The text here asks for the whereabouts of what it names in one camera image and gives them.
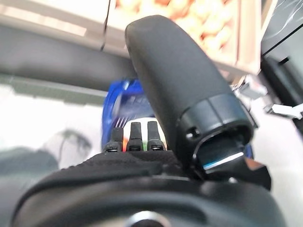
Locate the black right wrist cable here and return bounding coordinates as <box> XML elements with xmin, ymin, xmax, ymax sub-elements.
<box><xmin>100</xmin><ymin>0</ymin><xmax>112</xmax><ymax>52</ymax></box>

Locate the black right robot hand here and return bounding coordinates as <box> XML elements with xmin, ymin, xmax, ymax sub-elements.
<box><xmin>11</xmin><ymin>15</ymin><xmax>287</xmax><ymax>227</ymax></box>

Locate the dark wood-rimmed display stand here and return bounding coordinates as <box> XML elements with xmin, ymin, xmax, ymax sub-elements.
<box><xmin>0</xmin><ymin>23</ymin><xmax>143</xmax><ymax>100</ymax></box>

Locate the wooden potato crate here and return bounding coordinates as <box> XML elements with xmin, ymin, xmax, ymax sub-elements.
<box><xmin>105</xmin><ymin>0</ymin><xmax>263</xmax><ymax>76</ymax></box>

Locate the blue plastic shopping basket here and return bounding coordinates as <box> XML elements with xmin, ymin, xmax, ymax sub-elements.
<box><xmin>101</xmin><ymin>79</ymin><xmax>171</xmax><ymax>153</ymax></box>

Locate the wooden cabbage crate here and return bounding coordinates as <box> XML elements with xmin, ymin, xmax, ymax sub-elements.
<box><xmin>0</xmin><ymin>0</ymin><xmax>112</xmax><ymax>52</ymax></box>

